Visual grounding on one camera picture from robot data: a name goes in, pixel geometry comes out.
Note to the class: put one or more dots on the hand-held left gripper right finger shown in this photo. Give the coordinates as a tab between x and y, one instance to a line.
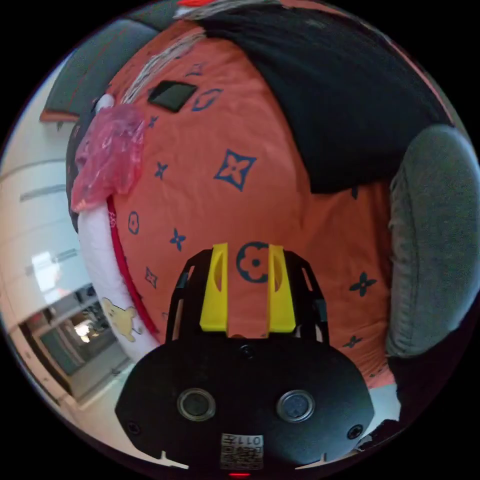
282	296

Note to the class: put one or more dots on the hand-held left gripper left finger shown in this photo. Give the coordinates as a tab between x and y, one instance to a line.
215	292

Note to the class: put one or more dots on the black short sleeve shirt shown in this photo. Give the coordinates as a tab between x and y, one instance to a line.
337	97

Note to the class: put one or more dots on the bed with orange printed sheet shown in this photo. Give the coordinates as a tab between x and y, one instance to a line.
225	202

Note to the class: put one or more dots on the white quilt with red trim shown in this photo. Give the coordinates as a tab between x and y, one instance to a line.
96	255

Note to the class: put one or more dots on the low cabinet with glass door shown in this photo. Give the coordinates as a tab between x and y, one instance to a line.
63	341

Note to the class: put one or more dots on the pink plastic bag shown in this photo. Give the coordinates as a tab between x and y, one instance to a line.
108	161

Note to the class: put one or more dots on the white wardrobe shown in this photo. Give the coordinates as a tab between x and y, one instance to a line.
33	210

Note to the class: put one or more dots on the black phone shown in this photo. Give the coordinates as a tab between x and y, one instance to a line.
172	96

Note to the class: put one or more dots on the pile of clothes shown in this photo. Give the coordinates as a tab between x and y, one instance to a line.
159	64

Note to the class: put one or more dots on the grey padded headboard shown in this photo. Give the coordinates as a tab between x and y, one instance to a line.
93	67

